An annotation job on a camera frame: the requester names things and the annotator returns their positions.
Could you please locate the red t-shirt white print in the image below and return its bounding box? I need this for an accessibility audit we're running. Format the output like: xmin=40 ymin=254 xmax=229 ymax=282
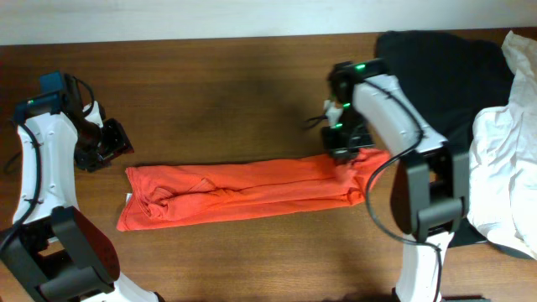
xmin=117 ymin=148 xmax=389 ymax=232

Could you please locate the white garment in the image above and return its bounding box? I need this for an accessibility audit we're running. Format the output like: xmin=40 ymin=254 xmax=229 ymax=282
xmin=467 ymin=32 xmax=536 ymax=258

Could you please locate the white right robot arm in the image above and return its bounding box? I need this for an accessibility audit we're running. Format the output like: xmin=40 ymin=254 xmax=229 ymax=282
xmin=321 ymin=59 xmax=469 ymax=301

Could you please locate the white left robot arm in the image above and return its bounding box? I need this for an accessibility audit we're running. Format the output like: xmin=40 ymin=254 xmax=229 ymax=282
xmin=1 ymin=71 xmax=162 ymax=302

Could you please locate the black garment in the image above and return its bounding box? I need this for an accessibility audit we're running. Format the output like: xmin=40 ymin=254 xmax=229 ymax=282
xmin=374 ymin=29 xmax=515 ymax=248

